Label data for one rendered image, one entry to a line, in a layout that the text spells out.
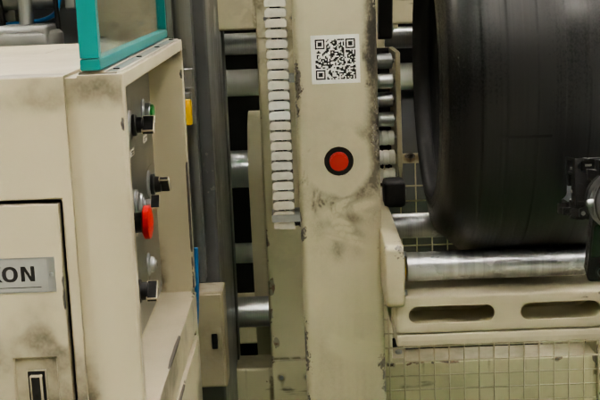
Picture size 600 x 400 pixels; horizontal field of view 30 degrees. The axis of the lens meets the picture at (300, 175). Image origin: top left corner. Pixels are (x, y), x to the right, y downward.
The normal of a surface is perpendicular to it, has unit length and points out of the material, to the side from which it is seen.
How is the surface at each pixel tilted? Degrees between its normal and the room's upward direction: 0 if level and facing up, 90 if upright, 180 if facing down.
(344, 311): 90
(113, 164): 90
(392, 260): 90
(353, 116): 90
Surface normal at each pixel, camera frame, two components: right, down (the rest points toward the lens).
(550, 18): -0.01, -0.16
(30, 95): 0.00, 0.18
